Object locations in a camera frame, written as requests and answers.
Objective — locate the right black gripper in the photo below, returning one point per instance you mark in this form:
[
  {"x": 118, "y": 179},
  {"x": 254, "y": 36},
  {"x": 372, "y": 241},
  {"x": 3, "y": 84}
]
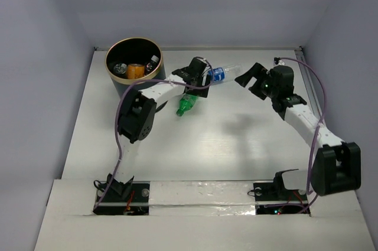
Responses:
[{"x": 258, "y": 71}]

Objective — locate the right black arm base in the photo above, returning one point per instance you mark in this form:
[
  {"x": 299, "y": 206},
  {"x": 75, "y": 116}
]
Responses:
[{"x": 275, "y": 199}]

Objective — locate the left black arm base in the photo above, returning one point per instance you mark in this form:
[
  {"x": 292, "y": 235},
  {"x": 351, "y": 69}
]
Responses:
[{"x": 122, "y": 199}]

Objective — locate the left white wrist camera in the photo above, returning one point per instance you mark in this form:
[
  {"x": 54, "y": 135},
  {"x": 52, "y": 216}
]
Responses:
[{"x": 202, "y": 66}]

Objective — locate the clear bottle white cap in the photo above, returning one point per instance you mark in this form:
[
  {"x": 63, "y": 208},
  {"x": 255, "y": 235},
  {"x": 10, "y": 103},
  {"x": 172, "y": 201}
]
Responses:
[{"x": 120, "y": 69}]

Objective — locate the small orange bottle barcode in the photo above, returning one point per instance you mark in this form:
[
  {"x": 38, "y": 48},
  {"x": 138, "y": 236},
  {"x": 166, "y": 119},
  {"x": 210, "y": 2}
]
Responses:
[{"x": 135, "y": 71}]

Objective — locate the clear crushed bottle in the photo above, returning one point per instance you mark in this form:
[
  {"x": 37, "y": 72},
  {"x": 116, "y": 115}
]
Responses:
[{"x": 152, "y": 64}]

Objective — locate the silver foil tape strip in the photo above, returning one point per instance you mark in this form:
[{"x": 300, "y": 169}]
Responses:
[{"x": 201, "y": 198}]

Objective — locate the blue label water bottle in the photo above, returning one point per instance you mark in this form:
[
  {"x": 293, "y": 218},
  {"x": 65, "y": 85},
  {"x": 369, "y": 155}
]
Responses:
[{"x": 225, "y": 73}]

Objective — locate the green plastic bottle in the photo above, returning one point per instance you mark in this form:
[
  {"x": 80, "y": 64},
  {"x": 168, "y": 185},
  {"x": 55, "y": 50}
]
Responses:
[{"x": 186, "y": 103}]

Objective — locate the dark bin with gold rim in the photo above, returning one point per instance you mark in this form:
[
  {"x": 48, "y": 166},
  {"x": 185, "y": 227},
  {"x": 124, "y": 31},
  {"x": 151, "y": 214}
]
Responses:
[{"x": 134, "y": 51}]

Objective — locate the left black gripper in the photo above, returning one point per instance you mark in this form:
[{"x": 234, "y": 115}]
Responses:
[{"x": 199, "y": 86}]

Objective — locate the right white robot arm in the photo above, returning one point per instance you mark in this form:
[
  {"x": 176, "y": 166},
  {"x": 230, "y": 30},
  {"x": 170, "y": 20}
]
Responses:
[{"x": 334, "y": 165}]

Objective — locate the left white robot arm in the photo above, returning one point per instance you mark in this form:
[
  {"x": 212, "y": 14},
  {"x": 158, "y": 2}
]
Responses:
[{"x": 136, "y": 113}]

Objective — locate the metal rail at table edge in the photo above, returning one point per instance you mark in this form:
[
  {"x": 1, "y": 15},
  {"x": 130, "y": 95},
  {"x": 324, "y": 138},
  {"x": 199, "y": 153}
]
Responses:
[{"x": 313, "y": 94}]

